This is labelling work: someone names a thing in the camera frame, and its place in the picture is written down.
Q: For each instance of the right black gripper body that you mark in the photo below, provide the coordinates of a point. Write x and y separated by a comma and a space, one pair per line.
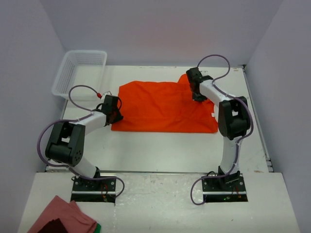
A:
194, 92

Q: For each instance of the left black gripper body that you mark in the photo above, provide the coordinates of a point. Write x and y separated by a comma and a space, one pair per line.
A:
114, 109

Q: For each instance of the orange t shirt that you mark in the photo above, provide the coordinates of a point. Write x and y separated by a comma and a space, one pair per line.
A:
164, 107

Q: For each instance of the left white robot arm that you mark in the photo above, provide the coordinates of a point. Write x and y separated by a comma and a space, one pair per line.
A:
67, 138

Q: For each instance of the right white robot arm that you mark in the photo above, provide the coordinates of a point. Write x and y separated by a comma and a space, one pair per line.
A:
234, 120

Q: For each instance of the white plastic basket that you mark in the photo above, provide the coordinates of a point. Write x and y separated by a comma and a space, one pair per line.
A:
80, 67

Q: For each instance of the pink folded t shirt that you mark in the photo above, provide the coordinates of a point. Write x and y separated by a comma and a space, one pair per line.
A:
70, 215

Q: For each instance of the green folded t shirt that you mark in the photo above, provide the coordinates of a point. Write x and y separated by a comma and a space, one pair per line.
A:
98, 228

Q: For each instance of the dark maroon folded t shirt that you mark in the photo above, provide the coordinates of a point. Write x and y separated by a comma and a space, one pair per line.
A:
54, 226

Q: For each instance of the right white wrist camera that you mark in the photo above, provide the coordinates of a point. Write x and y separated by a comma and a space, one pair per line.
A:
204, 72

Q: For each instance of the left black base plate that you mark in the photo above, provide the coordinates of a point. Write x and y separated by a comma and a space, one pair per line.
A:
93, 191

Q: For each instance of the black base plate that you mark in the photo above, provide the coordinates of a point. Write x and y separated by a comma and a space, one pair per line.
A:
93, 191
218, 191

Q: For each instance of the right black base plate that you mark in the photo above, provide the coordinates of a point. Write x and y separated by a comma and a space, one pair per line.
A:
218, 191

